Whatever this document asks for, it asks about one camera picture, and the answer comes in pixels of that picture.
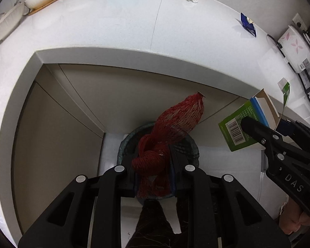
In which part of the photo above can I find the wall socket with black plug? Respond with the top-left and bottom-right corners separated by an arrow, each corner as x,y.
292,13 -> 309,31

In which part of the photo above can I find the person's right hand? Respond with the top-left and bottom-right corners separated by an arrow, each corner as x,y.
278,199 -> 310,235

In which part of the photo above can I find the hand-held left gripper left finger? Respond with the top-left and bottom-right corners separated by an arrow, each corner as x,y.
18,165 -> 139,248

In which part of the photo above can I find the white dish at left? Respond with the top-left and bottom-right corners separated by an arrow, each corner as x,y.
0,2 -> 25,43

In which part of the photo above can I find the dark blue snack packet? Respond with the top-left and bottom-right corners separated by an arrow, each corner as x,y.
240,12 -> 257,38

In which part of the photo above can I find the black mesh trash bin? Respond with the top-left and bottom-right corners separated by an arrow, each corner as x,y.
116,121 -> 200,200

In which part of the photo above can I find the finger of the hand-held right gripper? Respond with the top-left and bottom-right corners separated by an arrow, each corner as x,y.
276,120 -> 310,161
241,116 -> 297,162

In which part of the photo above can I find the red mesh bag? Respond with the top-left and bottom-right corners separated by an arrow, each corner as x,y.
131,92 -> 205,199

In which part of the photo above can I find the green cardboard box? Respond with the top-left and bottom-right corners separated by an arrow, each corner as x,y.
218,77 -> 291,152

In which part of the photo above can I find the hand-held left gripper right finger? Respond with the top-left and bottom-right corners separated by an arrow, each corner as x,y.
169,144 -> 291,248

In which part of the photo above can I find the white floral rice cooker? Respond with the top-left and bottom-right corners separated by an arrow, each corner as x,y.
277,25 -> 310,73

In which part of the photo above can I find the black power cable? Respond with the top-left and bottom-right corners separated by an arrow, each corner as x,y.
266,34 -> 297,74

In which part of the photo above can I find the beige cabinet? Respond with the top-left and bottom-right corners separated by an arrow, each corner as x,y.
12,64 -> 241,238

